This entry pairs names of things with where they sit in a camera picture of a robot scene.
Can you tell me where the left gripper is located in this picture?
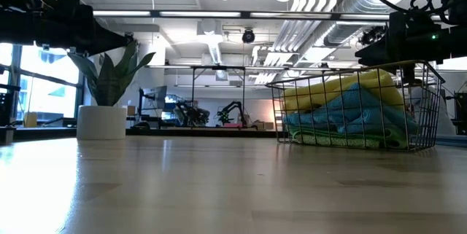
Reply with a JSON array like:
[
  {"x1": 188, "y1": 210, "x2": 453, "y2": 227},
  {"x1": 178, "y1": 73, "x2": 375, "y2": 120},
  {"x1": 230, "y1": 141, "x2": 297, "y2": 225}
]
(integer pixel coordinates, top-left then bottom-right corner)
[{"x1": 34, "y1": 0, "x2": 136, "y2": 57}]

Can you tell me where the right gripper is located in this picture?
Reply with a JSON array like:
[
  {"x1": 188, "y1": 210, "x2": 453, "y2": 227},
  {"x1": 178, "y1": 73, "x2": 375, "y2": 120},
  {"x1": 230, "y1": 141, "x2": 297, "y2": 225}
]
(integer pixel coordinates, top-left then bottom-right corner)
[{"x1": 355, "y1": 9, "x2": 455, "y2": 85}]

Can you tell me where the yellow microfiber towel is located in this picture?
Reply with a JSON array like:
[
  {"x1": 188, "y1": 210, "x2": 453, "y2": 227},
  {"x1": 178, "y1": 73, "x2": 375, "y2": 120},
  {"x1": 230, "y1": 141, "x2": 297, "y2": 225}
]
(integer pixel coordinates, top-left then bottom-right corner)
[{"x1": 282, "y1": 69, "x2": 406, "y2": 114}]

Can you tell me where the light blue microfiber towel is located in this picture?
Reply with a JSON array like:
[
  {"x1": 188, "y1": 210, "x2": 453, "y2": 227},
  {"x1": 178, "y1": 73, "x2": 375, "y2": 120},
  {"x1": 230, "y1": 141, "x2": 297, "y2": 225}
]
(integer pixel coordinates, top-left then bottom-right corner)
[{"x1": 283, "y1": 108, "x2": 420, "y2": 136}]

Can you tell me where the lime yellow-green microfiber towel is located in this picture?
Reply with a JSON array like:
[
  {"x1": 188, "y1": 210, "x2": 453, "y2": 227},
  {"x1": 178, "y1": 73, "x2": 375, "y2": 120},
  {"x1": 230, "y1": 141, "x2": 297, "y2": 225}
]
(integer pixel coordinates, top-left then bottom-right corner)
[{"x1": 296, "y1": 134, "x2": 381, "y2": 148}]

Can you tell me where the black ceiling track light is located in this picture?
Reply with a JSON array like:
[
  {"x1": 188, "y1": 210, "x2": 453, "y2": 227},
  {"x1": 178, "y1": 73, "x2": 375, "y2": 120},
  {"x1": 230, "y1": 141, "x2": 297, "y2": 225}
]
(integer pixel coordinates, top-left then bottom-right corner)
[{"x1": 359, "y1": 26, "x2": 387, "y2": 47}]

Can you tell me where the small black monitor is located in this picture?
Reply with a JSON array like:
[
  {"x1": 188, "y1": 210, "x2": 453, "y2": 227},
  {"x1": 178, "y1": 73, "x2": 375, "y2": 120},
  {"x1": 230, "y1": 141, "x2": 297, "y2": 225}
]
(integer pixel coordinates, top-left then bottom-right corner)
[{"x1": 137, "y1": 85, "x2": 168, "y2": 119}]

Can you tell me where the potted plant in white pot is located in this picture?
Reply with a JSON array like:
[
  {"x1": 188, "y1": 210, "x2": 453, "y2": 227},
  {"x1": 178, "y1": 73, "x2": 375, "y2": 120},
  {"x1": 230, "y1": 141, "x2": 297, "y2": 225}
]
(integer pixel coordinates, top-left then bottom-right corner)
[{"x1": 67, "y1": 40, "x2": 158, "y2": 141}]

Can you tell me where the person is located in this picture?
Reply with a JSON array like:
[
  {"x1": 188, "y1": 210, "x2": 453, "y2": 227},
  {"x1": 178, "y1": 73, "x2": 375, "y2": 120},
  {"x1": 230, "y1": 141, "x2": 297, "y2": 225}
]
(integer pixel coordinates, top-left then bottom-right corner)
[{"x1": 408, "y1": 86, "x2": 458, "y2": 137}]

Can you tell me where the black equipment box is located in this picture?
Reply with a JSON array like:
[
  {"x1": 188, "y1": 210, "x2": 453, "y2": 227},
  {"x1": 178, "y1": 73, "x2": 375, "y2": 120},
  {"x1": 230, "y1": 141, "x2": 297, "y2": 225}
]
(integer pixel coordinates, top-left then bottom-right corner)
[{"x1": 454, "y1": 92, "x2": 467, "y2": 136}]

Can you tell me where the blue flat board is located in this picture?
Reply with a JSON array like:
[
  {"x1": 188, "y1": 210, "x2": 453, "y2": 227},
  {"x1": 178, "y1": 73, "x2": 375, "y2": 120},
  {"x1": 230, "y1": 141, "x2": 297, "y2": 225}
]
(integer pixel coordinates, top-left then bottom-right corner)
[{"x1": 436, "y1": 134, "x2": 467, "y2": 148}]

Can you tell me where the yellow box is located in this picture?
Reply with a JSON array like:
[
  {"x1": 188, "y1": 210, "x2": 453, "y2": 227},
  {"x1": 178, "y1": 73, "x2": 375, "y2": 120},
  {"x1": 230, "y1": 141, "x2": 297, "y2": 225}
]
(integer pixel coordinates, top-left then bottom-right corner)
[{"x1": 23, "y1": 112, "x2": 38, "y2": 128}]

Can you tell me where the black hanging spotlight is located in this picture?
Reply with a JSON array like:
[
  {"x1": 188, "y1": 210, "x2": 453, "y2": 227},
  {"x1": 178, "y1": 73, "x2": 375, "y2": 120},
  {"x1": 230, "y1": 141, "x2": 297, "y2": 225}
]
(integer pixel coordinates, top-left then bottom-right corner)
[{"x1": 242, "y1": 28, "x2": 256, "y2": 44}]

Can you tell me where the cardboard box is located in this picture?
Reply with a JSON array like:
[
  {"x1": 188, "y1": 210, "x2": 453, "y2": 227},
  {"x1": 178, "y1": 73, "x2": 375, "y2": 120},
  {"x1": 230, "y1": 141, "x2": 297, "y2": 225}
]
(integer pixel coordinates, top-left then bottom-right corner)
[{"x1": 253, "y1": 120, "x2": 275, "y2": 131}]

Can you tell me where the wire basket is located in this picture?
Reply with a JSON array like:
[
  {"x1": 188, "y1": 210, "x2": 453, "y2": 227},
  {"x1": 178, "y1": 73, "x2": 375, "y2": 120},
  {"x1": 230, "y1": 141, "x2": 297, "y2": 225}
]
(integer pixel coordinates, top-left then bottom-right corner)
[{"x1": 265, "y1": 60, "x2": 447, "y2": 153}]

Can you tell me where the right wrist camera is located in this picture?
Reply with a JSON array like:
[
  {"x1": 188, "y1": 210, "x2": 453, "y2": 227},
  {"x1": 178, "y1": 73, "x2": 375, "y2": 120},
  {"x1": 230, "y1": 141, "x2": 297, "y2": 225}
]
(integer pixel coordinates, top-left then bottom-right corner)
[{"x1": 387, "y1": 10, "x2": 408, "y2": 44}]

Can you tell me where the silver ventilation duct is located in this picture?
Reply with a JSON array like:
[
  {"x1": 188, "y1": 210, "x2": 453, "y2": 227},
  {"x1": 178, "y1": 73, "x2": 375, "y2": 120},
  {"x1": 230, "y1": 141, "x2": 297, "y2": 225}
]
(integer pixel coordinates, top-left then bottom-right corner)
[{"x1": 323, "y1": 0, "x2": 402, "y2": 47}]

